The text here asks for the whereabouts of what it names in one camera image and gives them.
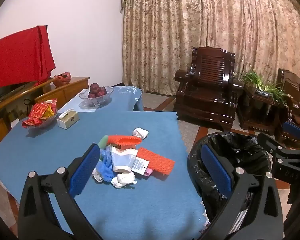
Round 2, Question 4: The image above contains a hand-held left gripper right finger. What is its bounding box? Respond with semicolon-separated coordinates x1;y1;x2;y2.
197;144;284;240

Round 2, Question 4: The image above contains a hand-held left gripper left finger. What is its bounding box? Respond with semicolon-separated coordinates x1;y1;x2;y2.
17;143;103;240

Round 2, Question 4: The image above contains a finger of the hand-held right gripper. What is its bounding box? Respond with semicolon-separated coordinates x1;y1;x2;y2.
257;132;300;164
282;121;300;141

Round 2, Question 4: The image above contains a trash bin with black bag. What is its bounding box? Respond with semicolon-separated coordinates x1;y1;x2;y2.
187;131;273;240

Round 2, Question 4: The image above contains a large orange foam net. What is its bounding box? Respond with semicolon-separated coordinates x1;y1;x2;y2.
107;135;143;152

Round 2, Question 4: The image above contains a blue plastic bag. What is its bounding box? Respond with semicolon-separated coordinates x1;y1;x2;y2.
96;146;115;183

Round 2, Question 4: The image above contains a dark wooden side table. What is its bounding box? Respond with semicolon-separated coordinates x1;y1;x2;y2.
237;82;288;137

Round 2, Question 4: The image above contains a pale green foam piece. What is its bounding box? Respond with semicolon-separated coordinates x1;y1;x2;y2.
97;135;110;151

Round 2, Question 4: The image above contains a white plastic pouch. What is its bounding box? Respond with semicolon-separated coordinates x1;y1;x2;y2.
109;146;138;173

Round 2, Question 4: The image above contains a crumpled white tissue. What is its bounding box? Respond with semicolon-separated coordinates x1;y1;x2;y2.
111;172;138;188
132;127;149;139

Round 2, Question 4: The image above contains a dark wooden armchair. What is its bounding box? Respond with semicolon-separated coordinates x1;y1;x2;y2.
275;69;300;150
174;46;244;130

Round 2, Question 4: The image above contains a gold and white tissue box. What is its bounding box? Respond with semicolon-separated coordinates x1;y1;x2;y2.
56;109;80;130

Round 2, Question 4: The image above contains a white printed carton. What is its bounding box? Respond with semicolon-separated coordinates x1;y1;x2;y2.
131;156;150;174

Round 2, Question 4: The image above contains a green potted plant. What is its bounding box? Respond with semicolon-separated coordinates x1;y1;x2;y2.
241;70;294;108

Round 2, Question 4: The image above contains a small orange foam net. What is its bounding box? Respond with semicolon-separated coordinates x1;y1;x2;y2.
137;147;176;181

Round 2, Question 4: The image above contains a glass snack dish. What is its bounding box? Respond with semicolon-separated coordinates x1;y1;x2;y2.
25;107;58;130

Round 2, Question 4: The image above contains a yellow snack packet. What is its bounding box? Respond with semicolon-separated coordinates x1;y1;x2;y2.
41;104;56;119

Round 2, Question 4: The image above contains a glass fruit bowl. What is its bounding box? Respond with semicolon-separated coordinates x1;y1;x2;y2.
79;86;115;109

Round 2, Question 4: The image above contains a red patterned snack packet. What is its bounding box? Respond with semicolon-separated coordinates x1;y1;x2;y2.
27;98;58;119

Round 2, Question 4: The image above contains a wooden cabinet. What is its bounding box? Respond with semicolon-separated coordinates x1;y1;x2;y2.
0;76;90;155

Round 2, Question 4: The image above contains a red plastic bag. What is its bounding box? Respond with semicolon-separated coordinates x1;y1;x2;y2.
52;72;71;87

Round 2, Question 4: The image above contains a television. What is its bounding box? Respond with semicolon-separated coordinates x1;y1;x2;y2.
0;79;52;110

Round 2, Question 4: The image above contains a red cloth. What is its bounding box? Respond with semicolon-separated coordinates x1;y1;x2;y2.
0;25;56;90

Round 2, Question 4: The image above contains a beige patterned curtain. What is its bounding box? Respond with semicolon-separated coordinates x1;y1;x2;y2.
121;0;300;100

